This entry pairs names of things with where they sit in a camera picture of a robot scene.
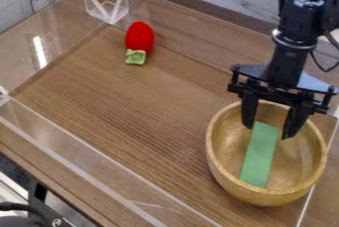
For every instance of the red plush strawberry toy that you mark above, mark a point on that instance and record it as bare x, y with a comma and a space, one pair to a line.
139, 42

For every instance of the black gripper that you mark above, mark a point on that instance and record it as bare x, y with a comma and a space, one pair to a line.
251, 86

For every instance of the brown wooden bowl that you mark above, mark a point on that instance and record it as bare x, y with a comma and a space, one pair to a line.
298, 163

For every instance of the clear acrylic tray wall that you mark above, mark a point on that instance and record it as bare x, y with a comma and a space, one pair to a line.
106, 190

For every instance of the green flat stick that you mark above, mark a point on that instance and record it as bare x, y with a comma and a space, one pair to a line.
259, 155

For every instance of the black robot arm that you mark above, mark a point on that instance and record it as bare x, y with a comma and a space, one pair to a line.
280, 81

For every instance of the clear acrylic corner bracket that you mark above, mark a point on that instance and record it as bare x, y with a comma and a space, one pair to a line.
107, 11

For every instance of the black table leg frame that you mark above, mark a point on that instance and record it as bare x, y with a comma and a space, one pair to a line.
23, 208

